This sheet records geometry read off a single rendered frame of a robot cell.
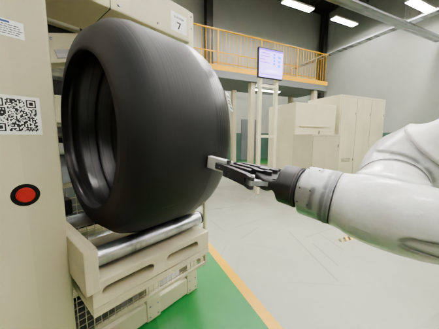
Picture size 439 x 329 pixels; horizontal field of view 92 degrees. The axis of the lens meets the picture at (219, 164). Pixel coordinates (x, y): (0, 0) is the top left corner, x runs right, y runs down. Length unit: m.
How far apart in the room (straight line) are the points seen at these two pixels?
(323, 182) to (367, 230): 0.08
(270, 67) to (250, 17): 8.23
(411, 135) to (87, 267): 0.64
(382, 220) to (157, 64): 0.47
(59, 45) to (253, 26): 11.90
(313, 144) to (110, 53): 4.62
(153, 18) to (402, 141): 0.97
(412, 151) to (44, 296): 0.78
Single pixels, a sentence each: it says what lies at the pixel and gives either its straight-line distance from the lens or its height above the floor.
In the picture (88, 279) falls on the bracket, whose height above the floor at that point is 0.89.
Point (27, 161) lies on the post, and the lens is 0.58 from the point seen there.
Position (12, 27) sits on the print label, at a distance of 0.62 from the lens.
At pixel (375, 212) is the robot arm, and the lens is 0.35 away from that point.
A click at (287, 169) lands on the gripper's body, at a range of 0.40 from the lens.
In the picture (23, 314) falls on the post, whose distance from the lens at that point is 0.69.
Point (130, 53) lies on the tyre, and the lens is 0.52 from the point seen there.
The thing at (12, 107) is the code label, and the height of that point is 1.23.
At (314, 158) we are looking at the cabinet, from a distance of 5.00.
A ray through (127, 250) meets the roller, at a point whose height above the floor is 0.90.
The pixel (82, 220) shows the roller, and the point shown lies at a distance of 0.85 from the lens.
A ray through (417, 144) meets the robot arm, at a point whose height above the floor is 1.17.
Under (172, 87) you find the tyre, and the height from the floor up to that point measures 1.28.
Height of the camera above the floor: 1.18
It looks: 7 degrees down
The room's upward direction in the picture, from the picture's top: straight up
